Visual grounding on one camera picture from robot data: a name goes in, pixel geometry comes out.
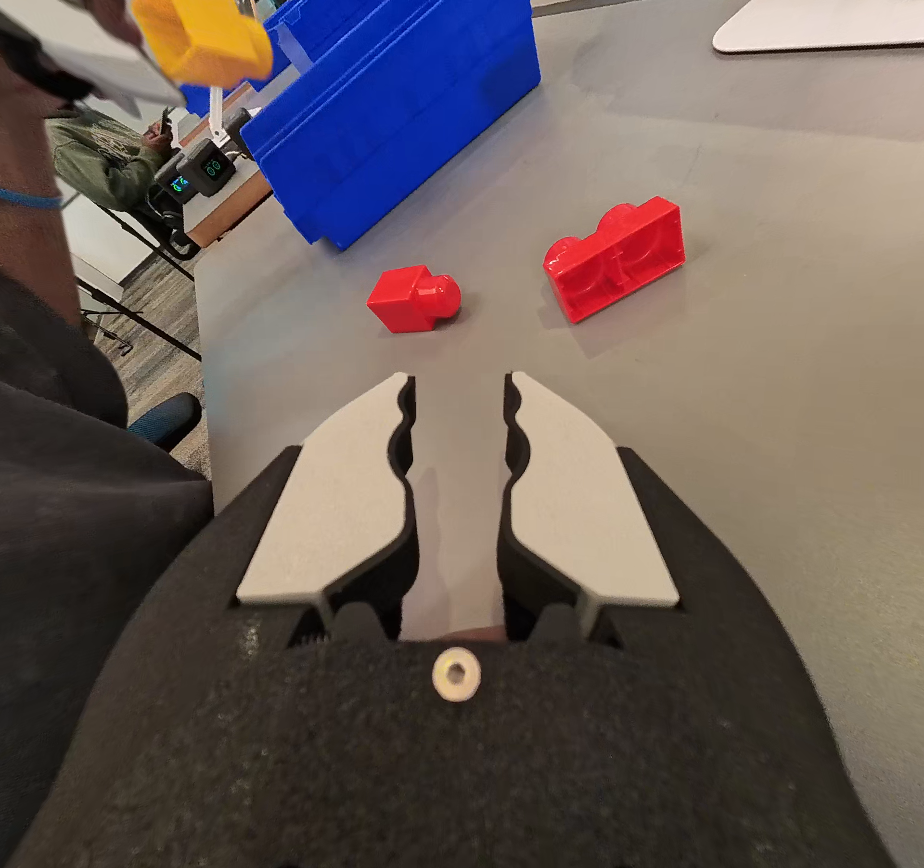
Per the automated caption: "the person's dark sweatshirt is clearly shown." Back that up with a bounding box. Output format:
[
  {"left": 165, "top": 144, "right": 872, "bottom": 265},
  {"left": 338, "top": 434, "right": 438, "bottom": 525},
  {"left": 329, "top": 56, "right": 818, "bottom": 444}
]
[{"left": 0, "top": 276, "right": 215, "bottom": 868}]

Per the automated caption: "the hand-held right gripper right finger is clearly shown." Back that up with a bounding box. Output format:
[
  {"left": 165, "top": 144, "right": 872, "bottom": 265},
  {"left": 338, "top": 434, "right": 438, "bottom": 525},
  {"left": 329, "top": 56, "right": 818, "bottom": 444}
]
[{"left": 495, "top": 370, "right": 681, "bottom": 644}]

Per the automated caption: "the red double toy block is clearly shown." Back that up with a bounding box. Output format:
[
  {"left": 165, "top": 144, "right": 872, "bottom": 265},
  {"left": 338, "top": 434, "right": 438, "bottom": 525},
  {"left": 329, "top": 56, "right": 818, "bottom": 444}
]
[{"left": 543, "top": 196, "right": 685, "bottom": 325}]

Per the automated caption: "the blue wristband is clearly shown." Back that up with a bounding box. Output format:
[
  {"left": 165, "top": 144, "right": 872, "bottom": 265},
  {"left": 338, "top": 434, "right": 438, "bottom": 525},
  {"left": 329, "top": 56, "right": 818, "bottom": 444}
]
[{"left": 0, "top": 188, "right": 67, "bottom": 213}]

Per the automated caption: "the brown-edged side table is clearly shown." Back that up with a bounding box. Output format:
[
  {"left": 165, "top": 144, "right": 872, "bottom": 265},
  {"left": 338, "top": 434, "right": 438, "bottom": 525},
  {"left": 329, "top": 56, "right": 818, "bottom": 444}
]
[{"left": 179, "top": 153, "right": 277, "bottom": 249}]

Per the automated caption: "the grey desk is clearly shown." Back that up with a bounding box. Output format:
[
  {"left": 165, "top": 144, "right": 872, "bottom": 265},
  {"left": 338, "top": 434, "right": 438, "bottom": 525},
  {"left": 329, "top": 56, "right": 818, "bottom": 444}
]
[{"left": 193, "top": 0, "right": 924, "bottom": 868}]

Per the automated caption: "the black office chair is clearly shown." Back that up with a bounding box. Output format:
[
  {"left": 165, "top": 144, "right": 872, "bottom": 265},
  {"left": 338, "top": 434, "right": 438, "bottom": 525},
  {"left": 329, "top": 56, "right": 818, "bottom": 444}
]
[{"left": 94, "top": 185, "right": 205, "bottom": 264}]

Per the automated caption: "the black device green display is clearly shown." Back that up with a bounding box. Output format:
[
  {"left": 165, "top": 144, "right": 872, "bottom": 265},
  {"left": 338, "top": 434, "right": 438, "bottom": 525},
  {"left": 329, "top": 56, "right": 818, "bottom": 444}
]
[
  {"left": 189, "top": 139, "right": 233, "bottom": 197},
  {"left": 154, "top": 160, "right": 197, "bottom": 206}
]

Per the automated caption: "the clear plastic sheet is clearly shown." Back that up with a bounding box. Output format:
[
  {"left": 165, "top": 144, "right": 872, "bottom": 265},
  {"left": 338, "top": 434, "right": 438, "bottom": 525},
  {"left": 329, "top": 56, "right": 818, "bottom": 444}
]
[{"left": 278, "top": 22, "right": 319, "bottom": 76}]

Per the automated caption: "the person's left forearm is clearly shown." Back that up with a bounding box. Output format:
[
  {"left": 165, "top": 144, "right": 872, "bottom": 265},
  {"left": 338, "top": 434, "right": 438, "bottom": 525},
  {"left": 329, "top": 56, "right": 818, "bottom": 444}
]
[{"left": 0, "top": 193, "right": 84, "bottom": 306}]

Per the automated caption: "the black chair armrest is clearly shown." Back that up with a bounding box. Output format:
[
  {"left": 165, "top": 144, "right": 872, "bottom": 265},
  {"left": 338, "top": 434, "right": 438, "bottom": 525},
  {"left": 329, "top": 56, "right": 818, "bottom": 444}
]
[{"left": 128, "top": 391, "right": 205, "bottom": 453}]

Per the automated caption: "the person's left hand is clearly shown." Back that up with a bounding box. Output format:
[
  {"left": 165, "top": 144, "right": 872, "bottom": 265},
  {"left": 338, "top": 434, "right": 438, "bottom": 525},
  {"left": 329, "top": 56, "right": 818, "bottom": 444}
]
[{"left": 0, "top": 91, "right": 69, "bottom": 194}]

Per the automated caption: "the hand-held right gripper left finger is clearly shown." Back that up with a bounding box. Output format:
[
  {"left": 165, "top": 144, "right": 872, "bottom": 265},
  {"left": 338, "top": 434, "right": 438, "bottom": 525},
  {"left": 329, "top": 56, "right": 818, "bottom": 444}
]
[{"left": 234, "top": 371, "right": 423, "bottom": 634}]

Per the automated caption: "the yellow toy block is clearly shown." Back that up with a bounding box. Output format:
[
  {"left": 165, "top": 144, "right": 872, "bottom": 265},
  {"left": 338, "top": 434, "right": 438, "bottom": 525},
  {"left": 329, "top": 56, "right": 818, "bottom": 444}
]
[{"left": 130, "top": 0, "right": 275, "bottom": 87}]

